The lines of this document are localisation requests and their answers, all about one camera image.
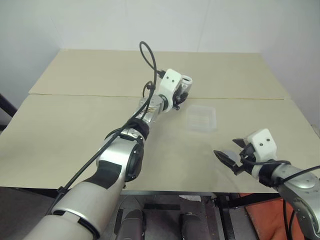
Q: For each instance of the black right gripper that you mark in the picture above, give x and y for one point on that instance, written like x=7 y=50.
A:
x=247 y=160

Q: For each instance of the silver can red label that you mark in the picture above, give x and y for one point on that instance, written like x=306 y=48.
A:
x=187 y=85

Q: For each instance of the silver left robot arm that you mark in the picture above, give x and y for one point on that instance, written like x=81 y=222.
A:
x=85 y=200

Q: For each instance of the dark rounded blunt shape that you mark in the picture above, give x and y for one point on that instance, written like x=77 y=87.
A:
x=191 y=227

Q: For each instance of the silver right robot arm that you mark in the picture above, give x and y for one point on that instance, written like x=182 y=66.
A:
x=297 y=185

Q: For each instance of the dark rounded pointed shape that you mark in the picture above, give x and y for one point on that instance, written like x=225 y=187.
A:
x=132 y=225

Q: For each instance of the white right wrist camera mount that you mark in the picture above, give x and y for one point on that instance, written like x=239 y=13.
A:
x=262 y=145

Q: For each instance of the clear plastic square container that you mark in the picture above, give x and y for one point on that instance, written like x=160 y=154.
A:
x=200 y=120

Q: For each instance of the orange cloth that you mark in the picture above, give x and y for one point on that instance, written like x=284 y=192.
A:
x=265 y=217

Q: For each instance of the black slanted bar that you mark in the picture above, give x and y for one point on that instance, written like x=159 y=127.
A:
x=5 y=107

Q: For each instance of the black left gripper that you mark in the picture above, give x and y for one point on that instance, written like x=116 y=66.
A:
x=178 y=96

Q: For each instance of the black metal table frame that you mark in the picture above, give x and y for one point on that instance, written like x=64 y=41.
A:
x=226 y=220

